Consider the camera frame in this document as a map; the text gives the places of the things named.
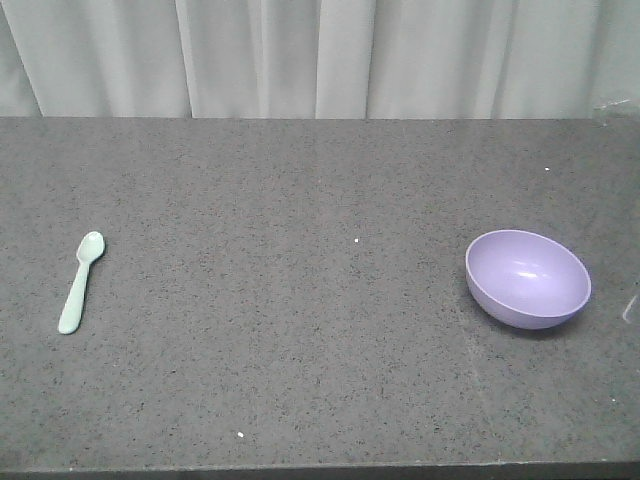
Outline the lilac plastic bowl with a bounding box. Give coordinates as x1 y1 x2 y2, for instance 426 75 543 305
465 230 592 330

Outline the pale green plastic spoon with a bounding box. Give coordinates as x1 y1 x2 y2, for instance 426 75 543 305
58 231 105 335

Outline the white curtain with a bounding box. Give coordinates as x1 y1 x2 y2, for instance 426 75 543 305
1 1 639 119

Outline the clear plastic bag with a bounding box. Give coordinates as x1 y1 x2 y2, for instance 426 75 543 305
593 98 635 123

